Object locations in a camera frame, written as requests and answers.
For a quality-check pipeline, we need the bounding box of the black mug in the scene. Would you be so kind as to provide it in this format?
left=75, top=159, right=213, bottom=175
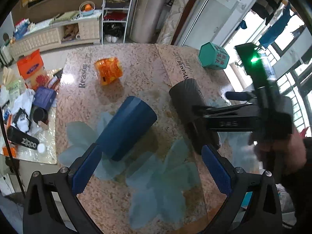
left=33, top=107, right=48, bottom=124

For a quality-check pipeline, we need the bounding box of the black zippo box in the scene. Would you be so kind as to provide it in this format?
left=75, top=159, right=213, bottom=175
left=7, top=126, right=39, bottom=150

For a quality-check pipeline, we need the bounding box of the orange snack packet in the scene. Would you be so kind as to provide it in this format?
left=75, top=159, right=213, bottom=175
left=94, top=57, right=123, bottom=86

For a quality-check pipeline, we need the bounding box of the dark blue booklet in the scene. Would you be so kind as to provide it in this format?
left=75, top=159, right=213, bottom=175
left=33, top=86, right=57, bottom=112

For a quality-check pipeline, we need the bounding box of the white tv cabinet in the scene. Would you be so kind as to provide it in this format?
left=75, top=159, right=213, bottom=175
left=8, top=10, right=102, bottom=61

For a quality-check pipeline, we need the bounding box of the orange plastic bag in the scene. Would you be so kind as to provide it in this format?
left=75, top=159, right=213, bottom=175
left=17, top=49, right=49, bottom=90

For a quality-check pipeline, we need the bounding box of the right hand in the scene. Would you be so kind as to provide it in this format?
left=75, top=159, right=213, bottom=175
left=253, top=127, right=307, bottom=173

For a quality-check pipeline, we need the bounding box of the fruit basket with oranges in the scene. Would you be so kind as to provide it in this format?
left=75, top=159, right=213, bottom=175
left=79, top=1, right=95, bottom=17

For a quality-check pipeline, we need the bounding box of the white metal shelf rack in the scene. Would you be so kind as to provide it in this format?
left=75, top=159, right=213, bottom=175
left=100, top=0, right=133, bottom=43

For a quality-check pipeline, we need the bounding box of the teal hexagonal box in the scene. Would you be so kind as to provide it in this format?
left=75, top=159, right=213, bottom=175
left=198, top=42, right=230, bottom=70

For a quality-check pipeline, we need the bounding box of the black textured cup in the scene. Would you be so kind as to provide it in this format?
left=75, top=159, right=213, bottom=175
left=169, top=78, right=222, bottom=155

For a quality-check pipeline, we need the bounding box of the dark blue cup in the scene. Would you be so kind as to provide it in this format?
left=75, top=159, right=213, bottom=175
left=96, top=96, right=157, bottom=162

